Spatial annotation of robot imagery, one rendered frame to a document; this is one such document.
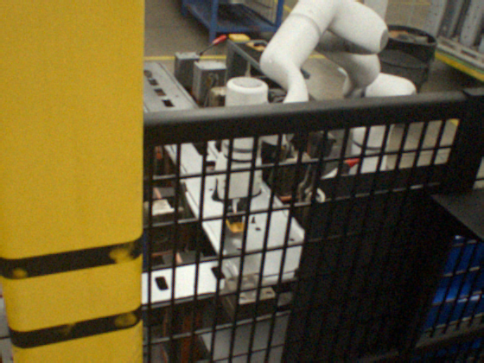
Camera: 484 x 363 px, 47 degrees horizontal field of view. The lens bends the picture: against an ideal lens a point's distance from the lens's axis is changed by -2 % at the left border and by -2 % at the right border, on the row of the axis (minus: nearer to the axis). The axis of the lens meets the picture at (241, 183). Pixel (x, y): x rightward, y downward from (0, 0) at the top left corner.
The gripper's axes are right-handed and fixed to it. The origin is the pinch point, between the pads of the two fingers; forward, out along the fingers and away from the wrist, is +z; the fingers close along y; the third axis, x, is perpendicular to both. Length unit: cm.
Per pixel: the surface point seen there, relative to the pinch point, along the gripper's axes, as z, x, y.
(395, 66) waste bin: 54, -230, -227
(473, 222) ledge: -39, 64, 1
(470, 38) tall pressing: 64, -329, -397
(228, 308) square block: 1.9, 27.4, 12.0
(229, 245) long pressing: 3.5, 6.9, 3.7
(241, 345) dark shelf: 0.5, 38.0, 13.8
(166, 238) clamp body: 6.7, -3.5, 15.2
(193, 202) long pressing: 3.8, -12.1, 6.0
